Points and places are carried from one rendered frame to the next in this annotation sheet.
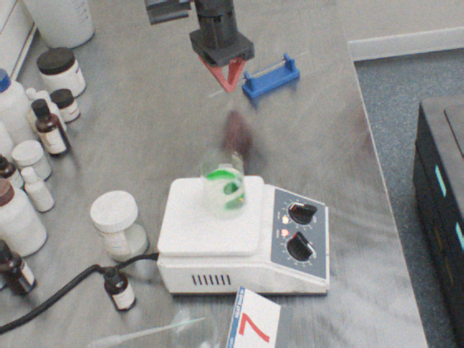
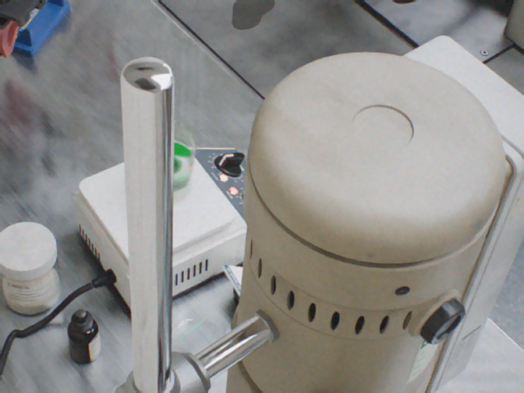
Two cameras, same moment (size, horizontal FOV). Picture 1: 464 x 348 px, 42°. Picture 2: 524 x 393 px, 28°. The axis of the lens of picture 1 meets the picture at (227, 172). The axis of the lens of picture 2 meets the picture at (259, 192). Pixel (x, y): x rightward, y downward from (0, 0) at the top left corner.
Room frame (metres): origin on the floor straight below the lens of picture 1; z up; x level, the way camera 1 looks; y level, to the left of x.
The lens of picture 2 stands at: (0.02, 0.48, 1.67)
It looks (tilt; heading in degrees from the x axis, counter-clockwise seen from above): 51 degrees down; 308
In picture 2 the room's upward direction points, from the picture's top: 6 degrees clockwise
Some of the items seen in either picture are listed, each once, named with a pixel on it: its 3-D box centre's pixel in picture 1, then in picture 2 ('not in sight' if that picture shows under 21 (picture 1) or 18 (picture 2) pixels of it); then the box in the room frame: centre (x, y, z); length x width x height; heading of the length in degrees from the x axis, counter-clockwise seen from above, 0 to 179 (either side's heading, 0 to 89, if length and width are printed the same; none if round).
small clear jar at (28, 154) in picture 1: (32, 161); not in sight; (0.73, 0.30, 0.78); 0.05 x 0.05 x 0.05
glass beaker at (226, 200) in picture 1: (224, 186); (171, 162); (0.50, 0.01, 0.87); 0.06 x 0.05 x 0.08; 15
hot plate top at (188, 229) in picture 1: (212, 214); (157, 202); (0.50, 0.03, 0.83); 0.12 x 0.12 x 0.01; 76
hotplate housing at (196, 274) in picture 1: (238, 236); (178, 217); (0.49, 0.00, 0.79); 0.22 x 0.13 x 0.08; 76
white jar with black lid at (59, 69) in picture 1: (61, 74); not in sight; (0.95, 0.26, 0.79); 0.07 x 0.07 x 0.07
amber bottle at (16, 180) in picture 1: (7, 172); not in sight; (0.71, 0.33, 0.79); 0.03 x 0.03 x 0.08
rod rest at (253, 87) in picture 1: (270, 74); (38, 16); (0.85, -0.10, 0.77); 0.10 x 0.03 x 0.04; 111
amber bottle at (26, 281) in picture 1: (11, 265); not in sight; (0.52, 0.30, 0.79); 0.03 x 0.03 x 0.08
